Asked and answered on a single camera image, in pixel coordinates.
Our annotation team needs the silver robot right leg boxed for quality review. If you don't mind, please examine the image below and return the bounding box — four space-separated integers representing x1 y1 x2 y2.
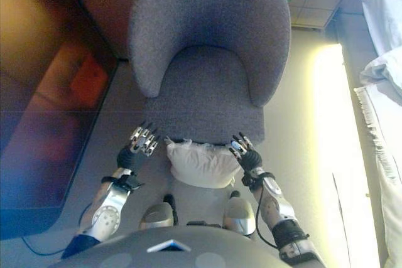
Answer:
222 191 257 238

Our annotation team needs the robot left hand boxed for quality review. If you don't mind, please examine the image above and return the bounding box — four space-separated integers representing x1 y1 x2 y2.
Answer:
116 120 161 168

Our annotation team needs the white fringed cushion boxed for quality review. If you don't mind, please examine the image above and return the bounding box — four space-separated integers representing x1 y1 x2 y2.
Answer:
165 136 244 190

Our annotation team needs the silver robot leg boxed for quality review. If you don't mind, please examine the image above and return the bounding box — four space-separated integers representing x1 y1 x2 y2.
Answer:
139 194 179 231
222 191 257 238

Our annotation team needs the grey robot torso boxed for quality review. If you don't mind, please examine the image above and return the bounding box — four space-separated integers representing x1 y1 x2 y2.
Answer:
59 222 318 268

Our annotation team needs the black floor cable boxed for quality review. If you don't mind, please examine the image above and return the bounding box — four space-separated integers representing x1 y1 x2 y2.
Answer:
21 201 92 256

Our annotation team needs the grey fabric armchair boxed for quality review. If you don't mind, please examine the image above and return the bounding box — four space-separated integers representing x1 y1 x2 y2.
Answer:
127 0 293 147

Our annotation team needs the dark glossy wooden table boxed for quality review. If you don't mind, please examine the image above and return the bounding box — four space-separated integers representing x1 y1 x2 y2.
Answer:
0 0 129 240

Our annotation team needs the thin black cable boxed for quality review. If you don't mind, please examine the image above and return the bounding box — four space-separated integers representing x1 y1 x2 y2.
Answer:
332 172 350 262

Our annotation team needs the white fringed bed blanket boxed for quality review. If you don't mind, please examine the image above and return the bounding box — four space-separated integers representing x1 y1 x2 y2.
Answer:
353 85 402 268

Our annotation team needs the crumpled white bed sheet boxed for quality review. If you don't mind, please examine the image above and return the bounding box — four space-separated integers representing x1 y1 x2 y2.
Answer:
359 0 402 107

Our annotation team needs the silver robot left leg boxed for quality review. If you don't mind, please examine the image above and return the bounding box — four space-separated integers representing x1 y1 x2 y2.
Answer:
139 194 179 231

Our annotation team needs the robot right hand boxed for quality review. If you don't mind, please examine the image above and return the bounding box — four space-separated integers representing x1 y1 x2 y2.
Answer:
231 132 263 171

